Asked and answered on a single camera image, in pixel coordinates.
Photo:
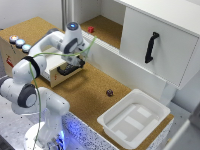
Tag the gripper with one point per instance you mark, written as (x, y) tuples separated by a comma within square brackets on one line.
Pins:
[(76, 60)]

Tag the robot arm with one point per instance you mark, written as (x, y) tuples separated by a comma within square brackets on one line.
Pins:
[(51, 108)]

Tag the purple block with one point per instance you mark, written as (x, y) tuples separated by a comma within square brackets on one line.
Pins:
[(109, 92)]

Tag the wooden drawer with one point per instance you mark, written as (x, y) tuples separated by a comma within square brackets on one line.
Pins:
[(65, 79)]

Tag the white cabinet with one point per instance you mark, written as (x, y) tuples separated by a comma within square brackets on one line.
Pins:
[(110, 68)]

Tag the green button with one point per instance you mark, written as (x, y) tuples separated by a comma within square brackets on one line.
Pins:
[(26, 48)]

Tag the wooden drawer box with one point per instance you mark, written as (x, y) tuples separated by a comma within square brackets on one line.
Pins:
[(31, 28)]

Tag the blue button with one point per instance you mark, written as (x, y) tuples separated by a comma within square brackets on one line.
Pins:
[(20, 42)]

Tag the red button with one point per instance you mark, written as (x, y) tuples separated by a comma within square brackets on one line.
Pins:
[(14, 39)]

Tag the white plastic box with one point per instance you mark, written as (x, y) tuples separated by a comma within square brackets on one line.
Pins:
[(133, 120)]

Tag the white sliding door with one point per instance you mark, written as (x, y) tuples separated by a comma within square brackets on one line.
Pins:
[(173, 50)]

